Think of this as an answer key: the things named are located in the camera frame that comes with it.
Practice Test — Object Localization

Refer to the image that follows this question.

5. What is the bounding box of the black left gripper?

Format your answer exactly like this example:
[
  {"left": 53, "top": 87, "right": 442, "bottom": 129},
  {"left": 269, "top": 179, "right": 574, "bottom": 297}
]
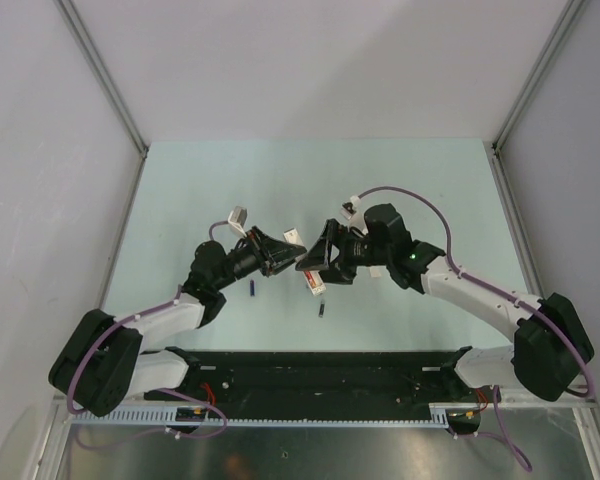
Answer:
[{"left": 213, "top": 225, "right": 305, "bottom": 291}]

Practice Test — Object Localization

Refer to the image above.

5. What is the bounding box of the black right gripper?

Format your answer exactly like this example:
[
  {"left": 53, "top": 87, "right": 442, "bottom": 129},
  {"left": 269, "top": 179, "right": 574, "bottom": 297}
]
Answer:
[{"left": 296, "top": 219, "right": 391, "bottom": 286}]

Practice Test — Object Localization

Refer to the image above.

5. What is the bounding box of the white remote control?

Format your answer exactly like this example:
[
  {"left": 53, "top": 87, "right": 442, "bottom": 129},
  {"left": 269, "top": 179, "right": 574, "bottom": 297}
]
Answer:
[{"left": 282, "top": 227, "right": 327, "bottom": 296}]

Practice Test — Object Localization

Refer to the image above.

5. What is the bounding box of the red orange battery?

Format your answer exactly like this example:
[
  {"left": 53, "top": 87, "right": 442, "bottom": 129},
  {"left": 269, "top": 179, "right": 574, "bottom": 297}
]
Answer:
[{"left": 306, "top": 272, "right": 316, "bottom": 289}]

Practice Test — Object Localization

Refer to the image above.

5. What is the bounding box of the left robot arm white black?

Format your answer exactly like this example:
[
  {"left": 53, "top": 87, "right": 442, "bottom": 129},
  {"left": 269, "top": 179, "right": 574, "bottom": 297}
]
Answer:
[{"left": 48, "top": 227, "right": 306, "bottom": 417}]

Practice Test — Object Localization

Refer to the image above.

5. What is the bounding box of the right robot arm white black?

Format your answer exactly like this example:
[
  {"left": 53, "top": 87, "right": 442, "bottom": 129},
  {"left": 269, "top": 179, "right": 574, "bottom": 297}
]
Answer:
[{"left": 296, "top": 204, "right": 594, "bottom": 401}]

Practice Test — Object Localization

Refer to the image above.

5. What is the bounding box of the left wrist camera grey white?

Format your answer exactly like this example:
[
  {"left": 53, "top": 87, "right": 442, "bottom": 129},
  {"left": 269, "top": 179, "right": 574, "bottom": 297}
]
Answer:
[{"left": 227, "top": 206, "right": 248, "bottom": 238}]

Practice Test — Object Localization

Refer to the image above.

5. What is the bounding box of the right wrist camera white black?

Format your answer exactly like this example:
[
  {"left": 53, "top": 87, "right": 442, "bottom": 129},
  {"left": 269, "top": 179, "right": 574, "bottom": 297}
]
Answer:
[{"left": 340, "top": 195, "right": 363, "bottom": 229}]

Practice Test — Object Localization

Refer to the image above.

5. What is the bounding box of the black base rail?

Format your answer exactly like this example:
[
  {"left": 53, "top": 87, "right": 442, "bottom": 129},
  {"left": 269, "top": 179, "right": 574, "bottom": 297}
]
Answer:
[{"left": 144, "top": 349, "right": 546, "bottom": 422}]

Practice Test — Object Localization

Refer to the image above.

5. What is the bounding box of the white slotted cable duct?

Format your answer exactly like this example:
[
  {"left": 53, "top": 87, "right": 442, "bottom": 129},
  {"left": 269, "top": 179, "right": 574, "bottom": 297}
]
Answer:
[{"left": 71, "top": 404, "right": 478, "bottom": 429}]

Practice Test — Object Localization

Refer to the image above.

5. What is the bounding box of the left aluminium frame post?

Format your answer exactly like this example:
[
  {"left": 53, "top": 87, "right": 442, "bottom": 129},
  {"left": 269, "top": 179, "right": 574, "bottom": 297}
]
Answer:
[{"left": 54, "top": 0, "right": 149, "bottom": 159}]

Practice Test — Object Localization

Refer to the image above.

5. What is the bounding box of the aluminium frame post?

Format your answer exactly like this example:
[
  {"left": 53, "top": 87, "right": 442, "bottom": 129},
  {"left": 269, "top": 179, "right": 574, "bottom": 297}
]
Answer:
[
  {"left": 490, "top": 0, "right": 589, "bottom": 156},
  {"left": 54, "top": 0, "right": 149, "bottom": 159}
]

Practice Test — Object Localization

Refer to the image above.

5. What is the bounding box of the right aluminium frame post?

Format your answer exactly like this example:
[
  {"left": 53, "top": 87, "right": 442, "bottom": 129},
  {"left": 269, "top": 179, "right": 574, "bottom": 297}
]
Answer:
[{"left": 490, "top": 0, "right": 589, "bottom": 156}]

